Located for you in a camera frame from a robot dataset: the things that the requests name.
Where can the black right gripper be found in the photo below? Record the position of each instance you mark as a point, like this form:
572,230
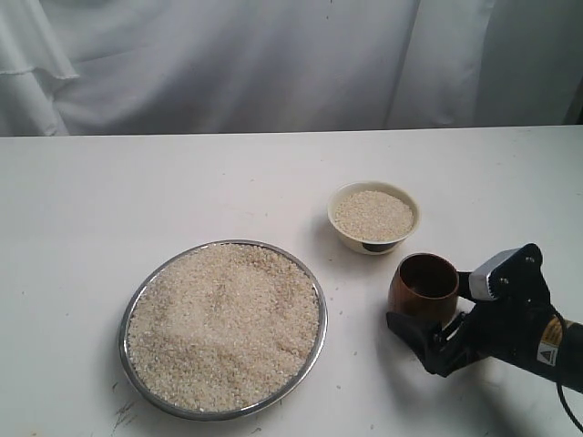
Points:
508,329

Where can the brown wooden cup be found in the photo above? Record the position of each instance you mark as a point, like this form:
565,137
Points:
424,286

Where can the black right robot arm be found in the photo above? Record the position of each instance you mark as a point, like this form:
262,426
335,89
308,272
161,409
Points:
451,319

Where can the cream ceramic rice bowl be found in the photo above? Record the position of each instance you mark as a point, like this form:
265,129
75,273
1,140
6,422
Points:
372,217

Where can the round metal rice tray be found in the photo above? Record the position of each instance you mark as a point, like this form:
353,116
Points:
223,330

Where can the white backdrop curtain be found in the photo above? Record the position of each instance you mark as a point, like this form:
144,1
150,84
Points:
172,67

